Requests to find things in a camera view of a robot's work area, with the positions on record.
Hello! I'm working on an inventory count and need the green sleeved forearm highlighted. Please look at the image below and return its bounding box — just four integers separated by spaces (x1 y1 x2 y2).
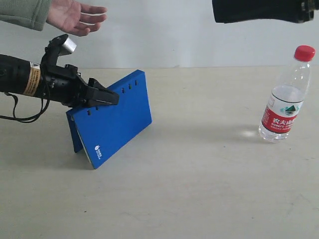
0 0 51 31

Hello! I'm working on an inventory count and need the left black cable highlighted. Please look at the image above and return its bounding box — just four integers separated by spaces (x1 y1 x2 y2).
0 92 52 123

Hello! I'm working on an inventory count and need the blue ring binder notebook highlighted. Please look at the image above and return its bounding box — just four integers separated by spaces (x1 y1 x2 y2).
66 70 152 169

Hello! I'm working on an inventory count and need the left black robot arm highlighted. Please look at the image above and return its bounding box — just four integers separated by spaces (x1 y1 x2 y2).
0 55 120 108

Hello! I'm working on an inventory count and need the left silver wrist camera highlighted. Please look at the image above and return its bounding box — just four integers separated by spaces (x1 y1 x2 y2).
43 34 77 66

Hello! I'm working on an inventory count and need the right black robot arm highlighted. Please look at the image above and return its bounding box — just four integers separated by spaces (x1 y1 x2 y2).
212 0 319 23

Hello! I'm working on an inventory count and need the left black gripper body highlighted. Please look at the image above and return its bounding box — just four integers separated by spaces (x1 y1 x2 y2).
37 64 88 108

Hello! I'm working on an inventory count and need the person's bare hand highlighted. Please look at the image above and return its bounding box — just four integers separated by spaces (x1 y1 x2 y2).
46 0 107 37

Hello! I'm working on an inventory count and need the clear red-label water bottle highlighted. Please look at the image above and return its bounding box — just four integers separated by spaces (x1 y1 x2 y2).
258 45 316 142

